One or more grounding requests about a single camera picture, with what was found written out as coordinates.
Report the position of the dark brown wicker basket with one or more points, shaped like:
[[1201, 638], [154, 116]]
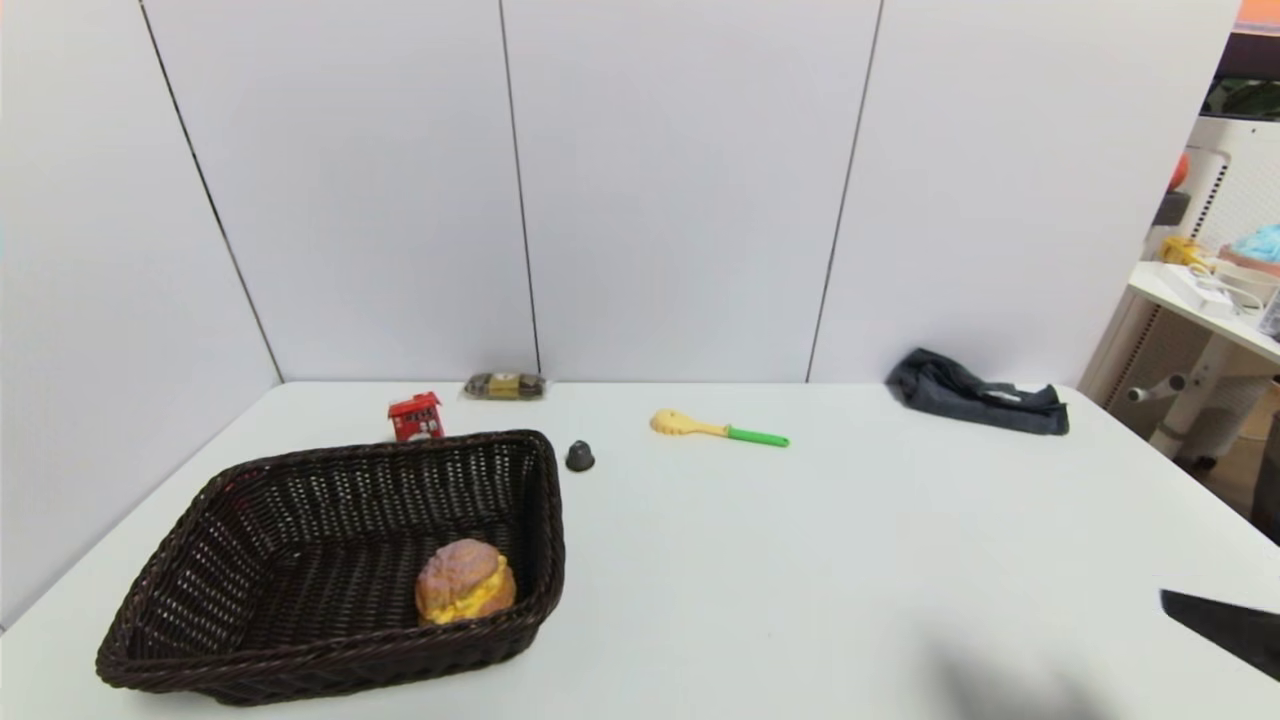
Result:
[[300, 580]]

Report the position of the light blue cloth item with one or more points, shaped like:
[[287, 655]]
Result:
[[1260, 243]]

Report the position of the small red box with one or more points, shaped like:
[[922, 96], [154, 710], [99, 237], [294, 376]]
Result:
[[415, 415]]

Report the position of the white perforated cabinet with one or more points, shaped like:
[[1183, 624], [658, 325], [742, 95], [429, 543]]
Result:
[[1240, 170]]

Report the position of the white perforated side desk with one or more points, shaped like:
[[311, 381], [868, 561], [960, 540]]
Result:
[[1210, 390]]

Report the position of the clear wrapped snack package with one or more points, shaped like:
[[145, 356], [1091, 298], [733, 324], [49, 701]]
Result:
[[505, 385]]

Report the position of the cream puff pastry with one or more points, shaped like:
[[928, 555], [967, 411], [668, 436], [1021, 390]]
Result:
[[465, 585]]

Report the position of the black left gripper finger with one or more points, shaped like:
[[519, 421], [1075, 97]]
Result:
[[1235, 630]]

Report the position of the dark grey folded cloth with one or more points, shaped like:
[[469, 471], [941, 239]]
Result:
[[980, 400]]

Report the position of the white power strip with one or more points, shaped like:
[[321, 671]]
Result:
[[1205, 290]]

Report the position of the orange round object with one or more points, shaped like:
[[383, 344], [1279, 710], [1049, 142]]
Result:
[[1180, 172]]

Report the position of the grey coffee capsule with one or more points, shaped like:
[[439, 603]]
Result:
[[580, 457]]

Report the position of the small yellow object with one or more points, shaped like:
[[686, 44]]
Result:
[[1182, 250]]

